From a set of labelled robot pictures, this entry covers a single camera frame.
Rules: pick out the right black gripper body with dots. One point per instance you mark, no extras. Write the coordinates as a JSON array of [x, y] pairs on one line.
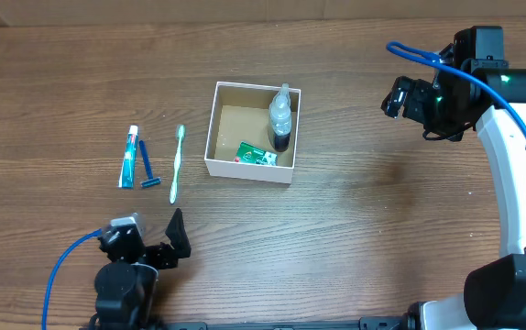
[[434, 107]]

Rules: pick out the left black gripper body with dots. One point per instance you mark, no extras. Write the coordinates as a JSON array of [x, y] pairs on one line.
[[161, 258]]

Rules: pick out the teal toothpaste tube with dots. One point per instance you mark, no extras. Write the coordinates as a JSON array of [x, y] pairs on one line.
[[127, 174]]

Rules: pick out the green soap packet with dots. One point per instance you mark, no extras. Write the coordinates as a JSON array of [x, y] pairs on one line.
[[247, 153]]

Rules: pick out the clear bottle dark liquid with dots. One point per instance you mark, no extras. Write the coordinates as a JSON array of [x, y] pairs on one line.
[[280, 122]]

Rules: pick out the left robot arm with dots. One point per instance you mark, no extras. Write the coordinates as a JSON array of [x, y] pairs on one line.
[[126, 285]]

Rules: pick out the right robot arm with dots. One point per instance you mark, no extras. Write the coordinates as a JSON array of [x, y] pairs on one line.
[[493, 103]]

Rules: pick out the blue disposable razor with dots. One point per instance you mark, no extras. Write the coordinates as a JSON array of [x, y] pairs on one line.
[[151, 179]]

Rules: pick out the green white toothbrush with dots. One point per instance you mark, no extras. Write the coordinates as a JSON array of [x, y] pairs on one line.
[[174, 188]]

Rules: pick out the white cardboard box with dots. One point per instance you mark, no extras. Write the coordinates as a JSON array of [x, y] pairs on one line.
[[240, 114]]

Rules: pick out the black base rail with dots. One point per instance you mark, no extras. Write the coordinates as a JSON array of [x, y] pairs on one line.
[[281, 325]]

